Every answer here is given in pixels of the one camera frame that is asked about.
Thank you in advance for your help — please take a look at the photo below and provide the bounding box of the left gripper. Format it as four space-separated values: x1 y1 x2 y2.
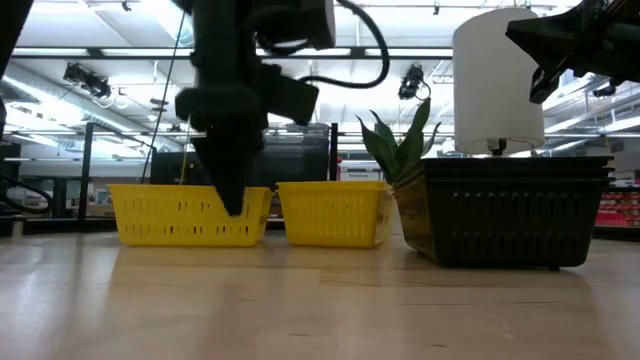
174 52 321 218

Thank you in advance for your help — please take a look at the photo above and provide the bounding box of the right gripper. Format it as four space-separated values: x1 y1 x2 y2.
505 0 640 104

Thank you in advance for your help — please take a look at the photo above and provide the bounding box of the yellow plastic basket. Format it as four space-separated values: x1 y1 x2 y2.
275 180 397 249
108 183 274 248

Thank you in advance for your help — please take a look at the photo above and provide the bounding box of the black plastic basket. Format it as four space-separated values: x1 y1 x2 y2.
394 175 617 272
421 155 616 170

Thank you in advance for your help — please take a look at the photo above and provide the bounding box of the white-shaded wooden-base table lamp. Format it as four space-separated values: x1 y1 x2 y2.
451 6 547 158

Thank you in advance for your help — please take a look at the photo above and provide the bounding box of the smoked grey plastic bin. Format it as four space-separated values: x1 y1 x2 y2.
262 123 332 190

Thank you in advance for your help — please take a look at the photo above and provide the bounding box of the red parts bins rack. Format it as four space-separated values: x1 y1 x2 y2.
593 191 640 229

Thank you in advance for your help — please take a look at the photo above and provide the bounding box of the green snake plant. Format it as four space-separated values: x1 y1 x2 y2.
355 96 443 187

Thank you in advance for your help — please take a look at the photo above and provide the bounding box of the thin black hanging cable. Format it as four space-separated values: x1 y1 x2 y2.
140 9 188 184

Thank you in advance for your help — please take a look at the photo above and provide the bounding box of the black hanging overhead camera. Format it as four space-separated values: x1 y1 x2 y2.
397 63 433 102

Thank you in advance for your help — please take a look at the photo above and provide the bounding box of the black aluminium rig frame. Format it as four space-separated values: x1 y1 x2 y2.
9 45 454 61

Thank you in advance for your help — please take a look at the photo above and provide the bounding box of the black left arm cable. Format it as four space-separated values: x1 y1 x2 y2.
298 0 391 91

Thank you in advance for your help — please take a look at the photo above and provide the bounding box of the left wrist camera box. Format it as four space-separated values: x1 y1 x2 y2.
257 0 337 52

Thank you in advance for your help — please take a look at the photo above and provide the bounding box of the black looped cable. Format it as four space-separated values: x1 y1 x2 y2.
0 173 55 217

